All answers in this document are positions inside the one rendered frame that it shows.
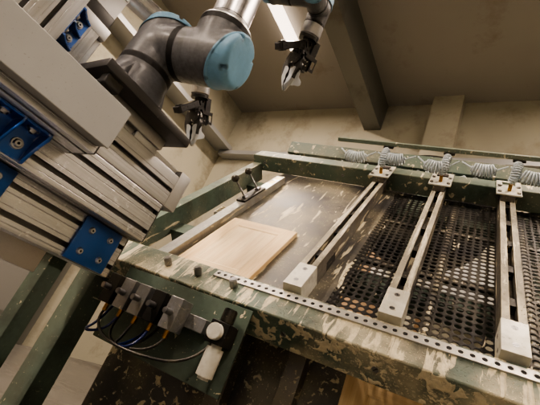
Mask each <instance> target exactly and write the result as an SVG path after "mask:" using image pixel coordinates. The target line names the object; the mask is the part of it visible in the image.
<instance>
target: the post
mask: <svg viewBox="0 0 540 405"><path fill-rule="evenodd" d="M66 263H67V261H65V260H62V259H60V258H58V257H56V256H53V255H52V254H50V253H48V252H46V254H45V255H44V257H43V258H42V259H41V261H40V262H39V264H38V266H37V267H36V269H35V270H34V271H33V272H29V273H28V275H27V277H26V278H25V280H24V281H23V282H22V284H21V285H20V287H19V288H18V290H17V292H16V293H15V294H14V296H13V297H12V299H11V300H10V302H9V304H8V305H7V307H6V308H5V309H4V311H3V312H2V314H1V316H0V368H1V366H2V364H3V363H4V362H5V360H6V358H7V357H8V355H9V354H10V352H11V351H12V349H13V348H14V345H15V344H16V342H17V341H18V339H19V338H20V336H21V335H22V333H23V331H24V329H25V328H26V327H27V325H28V323H29V322H30V320H31V318H32V317H33V316H34V314H35V312H36V311H37V309H38V307H39V306H40V305H41V303H42V302H43V299H44V298H45V296H46V295H47V293H48V292H49V290H50V289H51V287H52V285H53V284H54V283H55V281H56V279H57V277H58V276H59V274H60V273H61V272H62V270H63V268H64V266H65V265H66Z"/></svg>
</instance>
